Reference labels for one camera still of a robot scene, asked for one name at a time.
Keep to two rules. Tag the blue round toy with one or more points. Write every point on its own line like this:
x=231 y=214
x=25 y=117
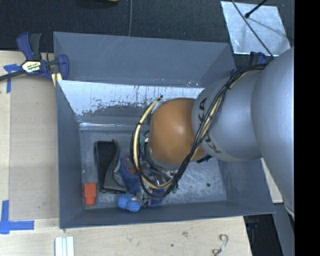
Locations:
x=127 y=203

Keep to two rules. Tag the blue plush toy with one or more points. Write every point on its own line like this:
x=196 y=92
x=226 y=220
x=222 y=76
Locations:
x=130 y=181

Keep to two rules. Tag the black and grey shoe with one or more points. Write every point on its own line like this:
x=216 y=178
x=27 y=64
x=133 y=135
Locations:
x=106 y=160

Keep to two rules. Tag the orange small block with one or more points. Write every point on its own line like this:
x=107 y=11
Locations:
x=90 y=193

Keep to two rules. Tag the pale wood flat board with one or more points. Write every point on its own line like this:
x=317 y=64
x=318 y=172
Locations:
x=32 y=150

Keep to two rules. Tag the grey metal bin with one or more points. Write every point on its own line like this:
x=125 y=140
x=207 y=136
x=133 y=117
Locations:
x=130 y=60

